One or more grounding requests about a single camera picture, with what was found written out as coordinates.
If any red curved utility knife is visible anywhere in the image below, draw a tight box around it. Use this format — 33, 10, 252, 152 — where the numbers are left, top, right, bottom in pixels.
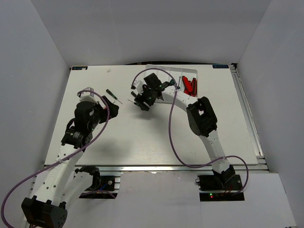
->
182, 76, 193, 95

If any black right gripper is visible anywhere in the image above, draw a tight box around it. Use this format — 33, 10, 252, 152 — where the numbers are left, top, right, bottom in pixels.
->
134, 84, 156, 112

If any blue table label left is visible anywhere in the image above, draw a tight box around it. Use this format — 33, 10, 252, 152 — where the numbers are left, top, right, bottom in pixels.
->
71, 66, 88, 70

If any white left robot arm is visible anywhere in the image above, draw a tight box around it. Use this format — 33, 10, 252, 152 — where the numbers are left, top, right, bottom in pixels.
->
21, 91, 119, 228

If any aluminium rail frame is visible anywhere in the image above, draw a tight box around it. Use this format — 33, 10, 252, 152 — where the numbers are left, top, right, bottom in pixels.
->
22, 63, 271, 228

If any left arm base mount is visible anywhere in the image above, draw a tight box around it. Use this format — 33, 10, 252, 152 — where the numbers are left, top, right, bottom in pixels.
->
74, 166, 118, 199

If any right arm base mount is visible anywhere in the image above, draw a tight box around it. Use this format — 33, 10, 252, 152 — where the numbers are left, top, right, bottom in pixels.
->
195, 175, 245, 202

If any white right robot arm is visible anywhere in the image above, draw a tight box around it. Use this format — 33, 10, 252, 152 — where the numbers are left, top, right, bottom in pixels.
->
131, 73, 235, 190

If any small black precision screwdriver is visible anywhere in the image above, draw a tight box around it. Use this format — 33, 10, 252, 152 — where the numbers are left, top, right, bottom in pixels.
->
106, 89, 123, 104

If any white compartment tray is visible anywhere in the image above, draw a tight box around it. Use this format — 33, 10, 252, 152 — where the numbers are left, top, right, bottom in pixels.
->
145, 65, 198, 92

